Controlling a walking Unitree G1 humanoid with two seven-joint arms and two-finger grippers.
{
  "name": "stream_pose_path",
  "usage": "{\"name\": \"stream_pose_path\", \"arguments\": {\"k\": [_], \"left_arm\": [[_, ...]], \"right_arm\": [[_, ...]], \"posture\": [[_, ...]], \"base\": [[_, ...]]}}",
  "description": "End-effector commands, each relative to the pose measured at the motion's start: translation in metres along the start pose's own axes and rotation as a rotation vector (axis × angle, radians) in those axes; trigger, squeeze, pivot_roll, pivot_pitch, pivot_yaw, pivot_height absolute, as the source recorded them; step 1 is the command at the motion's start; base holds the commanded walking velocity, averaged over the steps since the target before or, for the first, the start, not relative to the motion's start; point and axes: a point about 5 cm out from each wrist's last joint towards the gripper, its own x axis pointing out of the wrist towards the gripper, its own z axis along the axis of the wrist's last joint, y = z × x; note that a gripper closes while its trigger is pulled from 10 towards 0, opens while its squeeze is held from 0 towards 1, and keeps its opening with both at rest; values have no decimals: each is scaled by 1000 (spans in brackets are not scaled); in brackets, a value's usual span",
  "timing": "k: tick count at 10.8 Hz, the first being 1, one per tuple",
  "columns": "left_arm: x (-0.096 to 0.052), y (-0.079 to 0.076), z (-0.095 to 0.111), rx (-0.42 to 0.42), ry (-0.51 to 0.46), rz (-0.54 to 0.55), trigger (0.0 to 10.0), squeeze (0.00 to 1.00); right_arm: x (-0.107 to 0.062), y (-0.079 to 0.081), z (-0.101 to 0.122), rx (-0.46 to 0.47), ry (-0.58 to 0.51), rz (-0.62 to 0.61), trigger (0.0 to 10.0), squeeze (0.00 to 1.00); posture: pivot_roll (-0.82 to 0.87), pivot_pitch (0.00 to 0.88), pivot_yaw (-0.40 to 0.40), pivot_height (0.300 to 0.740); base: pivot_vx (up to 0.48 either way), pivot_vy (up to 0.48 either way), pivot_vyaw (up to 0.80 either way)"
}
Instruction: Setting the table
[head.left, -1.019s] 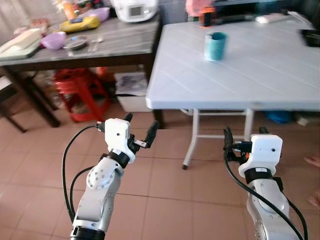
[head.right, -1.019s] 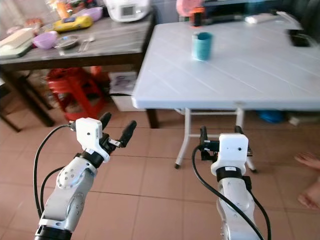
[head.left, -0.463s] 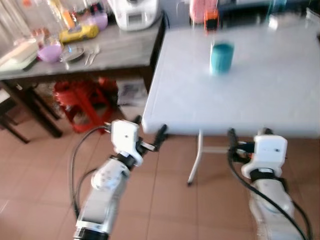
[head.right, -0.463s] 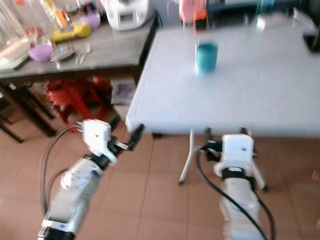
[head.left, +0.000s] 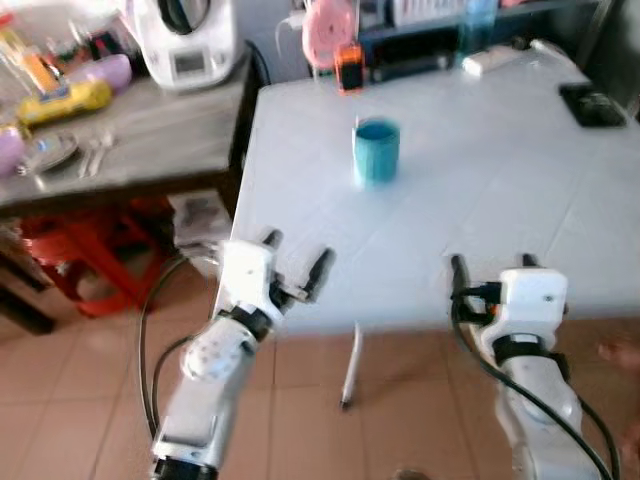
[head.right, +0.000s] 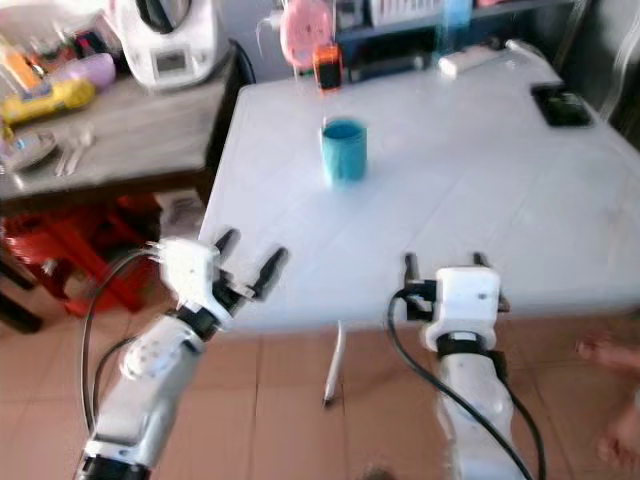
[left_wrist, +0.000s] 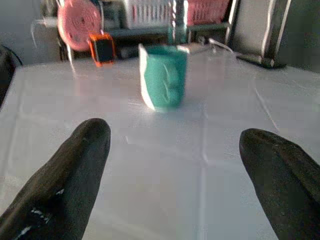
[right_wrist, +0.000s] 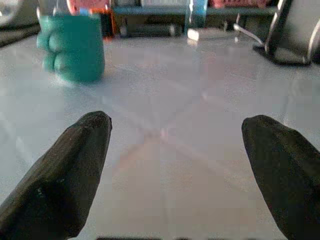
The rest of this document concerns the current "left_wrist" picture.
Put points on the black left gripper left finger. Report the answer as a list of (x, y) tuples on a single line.
[(72, 172)]

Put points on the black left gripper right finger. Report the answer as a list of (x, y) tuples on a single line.
[(282, 180)]

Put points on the white tablecloth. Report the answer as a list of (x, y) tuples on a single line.
[(160, 150)]

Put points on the black chair back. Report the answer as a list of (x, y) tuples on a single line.
[(6, 70)]

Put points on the orange and black device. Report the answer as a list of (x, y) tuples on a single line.
[(102, 49)]

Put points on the teal cup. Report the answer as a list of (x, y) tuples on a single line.
[(163, 76)]

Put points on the pink round fan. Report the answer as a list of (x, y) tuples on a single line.
[(79, 25)]

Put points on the black monitor with stand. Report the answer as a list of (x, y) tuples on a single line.
[(267, 30)]

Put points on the small white box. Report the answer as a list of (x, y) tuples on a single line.
[(193, 48)]

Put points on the dark shelf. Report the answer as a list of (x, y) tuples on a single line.
[(160, 31)]

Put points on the white laundry basket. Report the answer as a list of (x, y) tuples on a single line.
[(150, 12)]

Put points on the clear water bottle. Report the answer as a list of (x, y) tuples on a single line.
[(178, 21)]

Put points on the pink woven basket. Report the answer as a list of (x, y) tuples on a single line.
[(207, 11)]

